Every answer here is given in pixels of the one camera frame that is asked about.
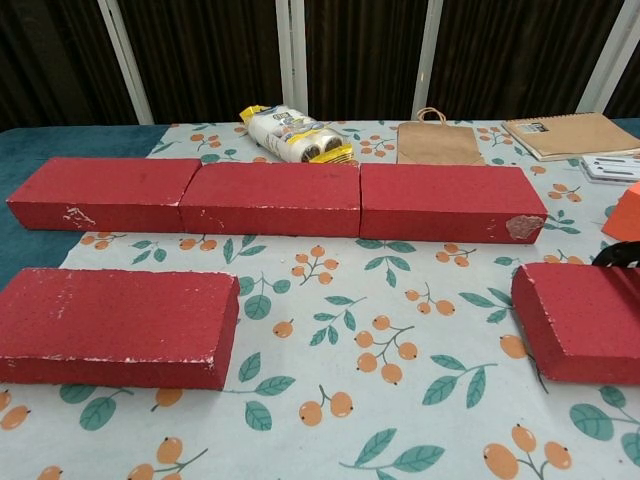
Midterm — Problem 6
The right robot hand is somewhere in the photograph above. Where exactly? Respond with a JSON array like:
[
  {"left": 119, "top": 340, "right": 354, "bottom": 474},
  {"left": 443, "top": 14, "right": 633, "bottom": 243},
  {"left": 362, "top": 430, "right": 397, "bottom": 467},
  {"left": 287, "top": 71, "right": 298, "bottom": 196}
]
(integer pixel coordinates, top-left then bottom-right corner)
[{"left": 591, "top": 242, "right": 640, "bottom": 267}]

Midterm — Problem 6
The orange cube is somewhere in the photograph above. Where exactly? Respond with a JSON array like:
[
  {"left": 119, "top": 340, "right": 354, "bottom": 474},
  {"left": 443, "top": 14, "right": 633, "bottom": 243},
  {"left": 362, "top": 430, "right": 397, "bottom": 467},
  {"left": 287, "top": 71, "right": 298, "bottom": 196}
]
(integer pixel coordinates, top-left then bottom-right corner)
[{"left": 600, "top": 180, "right": 640, "bottom": 240}]

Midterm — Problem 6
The brown paper bag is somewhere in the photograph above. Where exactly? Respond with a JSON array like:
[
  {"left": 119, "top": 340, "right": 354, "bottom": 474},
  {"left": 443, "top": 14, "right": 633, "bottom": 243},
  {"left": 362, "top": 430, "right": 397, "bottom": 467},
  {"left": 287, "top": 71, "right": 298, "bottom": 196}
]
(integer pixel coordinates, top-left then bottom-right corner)
[{"left": 396, "top": 107, "right": 487, "bottom": 166}]

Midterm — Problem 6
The brown spiral notebook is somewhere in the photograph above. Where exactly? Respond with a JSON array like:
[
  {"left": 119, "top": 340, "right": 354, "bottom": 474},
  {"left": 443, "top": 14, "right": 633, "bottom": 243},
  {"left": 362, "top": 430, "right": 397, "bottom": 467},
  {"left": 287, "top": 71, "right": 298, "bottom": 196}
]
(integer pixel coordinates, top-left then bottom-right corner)
[{"left": 501, "top": 111, "right": 640, "bottom": 162}]

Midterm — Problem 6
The white partition post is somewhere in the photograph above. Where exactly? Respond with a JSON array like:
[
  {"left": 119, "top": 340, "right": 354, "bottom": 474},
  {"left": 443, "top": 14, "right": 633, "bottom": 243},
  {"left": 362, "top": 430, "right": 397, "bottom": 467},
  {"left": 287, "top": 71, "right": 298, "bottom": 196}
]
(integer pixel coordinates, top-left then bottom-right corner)
[
  {"left": 582, "top": 0, "right": 632, "bottom": 117},
  {"left": 97, "top": 0, "right": 154, "bottom": 125},
  {"left": 275, "top": 0, "right": 309, "bottom": 119},
  {"left": 413, "top": 0, "right": 446, "bottom": 114}
]

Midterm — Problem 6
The pack of bag rolls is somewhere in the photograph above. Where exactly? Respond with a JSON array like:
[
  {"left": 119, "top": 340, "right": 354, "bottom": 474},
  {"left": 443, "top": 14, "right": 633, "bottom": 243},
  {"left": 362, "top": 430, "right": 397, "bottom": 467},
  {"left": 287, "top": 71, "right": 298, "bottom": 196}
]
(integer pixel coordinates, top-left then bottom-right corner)
[{"left": 238, "top": 103, "right": 355, "bottom": 165}]

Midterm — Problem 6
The white folding stand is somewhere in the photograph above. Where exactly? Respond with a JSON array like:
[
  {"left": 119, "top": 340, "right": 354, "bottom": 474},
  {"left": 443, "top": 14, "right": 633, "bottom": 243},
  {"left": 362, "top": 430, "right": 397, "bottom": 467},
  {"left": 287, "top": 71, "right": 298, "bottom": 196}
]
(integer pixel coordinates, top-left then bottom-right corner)
[{"left": 579, "top": 153, "right": 640, "bottom": 185}]

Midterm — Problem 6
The floral print tablecloth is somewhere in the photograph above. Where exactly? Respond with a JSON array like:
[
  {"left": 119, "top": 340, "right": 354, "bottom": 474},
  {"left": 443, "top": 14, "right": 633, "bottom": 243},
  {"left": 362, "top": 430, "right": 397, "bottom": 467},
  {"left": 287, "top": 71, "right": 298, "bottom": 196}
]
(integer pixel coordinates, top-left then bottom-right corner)
[{"left": 0, "top": 118, "right": 640, "bottom": 480}]

